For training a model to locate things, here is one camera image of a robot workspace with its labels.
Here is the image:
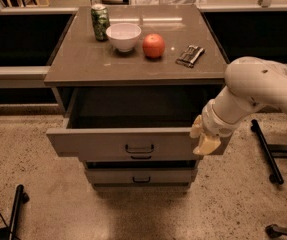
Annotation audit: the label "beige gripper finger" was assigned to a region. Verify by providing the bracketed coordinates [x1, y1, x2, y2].
[193, 133, 221, 155]
[190, 115, 203, 138]

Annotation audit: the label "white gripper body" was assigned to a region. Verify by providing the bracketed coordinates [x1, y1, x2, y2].
[201, 99, 239, 138]

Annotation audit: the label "grey top drawer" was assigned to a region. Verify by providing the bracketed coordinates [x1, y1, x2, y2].
[45, 90, 232, 163]

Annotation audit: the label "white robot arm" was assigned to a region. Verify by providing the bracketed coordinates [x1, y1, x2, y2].
[190, 57, 287, 155]

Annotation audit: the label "grey drawer cabinet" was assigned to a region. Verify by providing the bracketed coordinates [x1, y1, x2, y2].
[45, 6, 226, 188]

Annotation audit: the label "grey bottom drawer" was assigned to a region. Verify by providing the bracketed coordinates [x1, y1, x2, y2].
[85, 169, 197, 184]

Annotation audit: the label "black stand leg right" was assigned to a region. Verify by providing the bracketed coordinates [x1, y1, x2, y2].
[251, 119, 287, 185]

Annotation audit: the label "black stand leg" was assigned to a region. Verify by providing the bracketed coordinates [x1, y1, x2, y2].
[0, 184, 30, 240]
[251, 119, 287, 185]

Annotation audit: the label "dark snack packet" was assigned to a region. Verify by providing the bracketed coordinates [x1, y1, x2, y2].
[176, 45, 205, 68]

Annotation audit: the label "red apple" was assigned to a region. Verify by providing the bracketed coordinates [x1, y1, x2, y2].
[142, 34, 165, 59]

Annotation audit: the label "black caster foot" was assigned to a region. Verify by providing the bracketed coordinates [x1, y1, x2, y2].
[265, 224, 287, 238]

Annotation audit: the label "white bowl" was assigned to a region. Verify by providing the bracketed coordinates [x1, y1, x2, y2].
[106, 23, 142, 52]

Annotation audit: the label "green soda can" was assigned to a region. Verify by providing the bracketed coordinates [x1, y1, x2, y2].
[91, 4, 110, 41]

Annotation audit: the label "black stand leg left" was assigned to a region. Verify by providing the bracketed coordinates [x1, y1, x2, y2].
[0, 184, 30, 240]

